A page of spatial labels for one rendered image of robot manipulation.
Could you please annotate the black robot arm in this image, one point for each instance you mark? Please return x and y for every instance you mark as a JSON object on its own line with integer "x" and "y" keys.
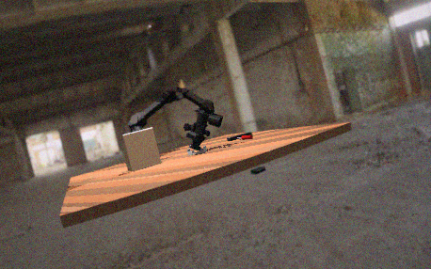
{"x": 206, "y": 110}

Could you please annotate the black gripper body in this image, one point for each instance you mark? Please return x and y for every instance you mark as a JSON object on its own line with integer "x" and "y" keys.
{"x": 199, "y": 131}

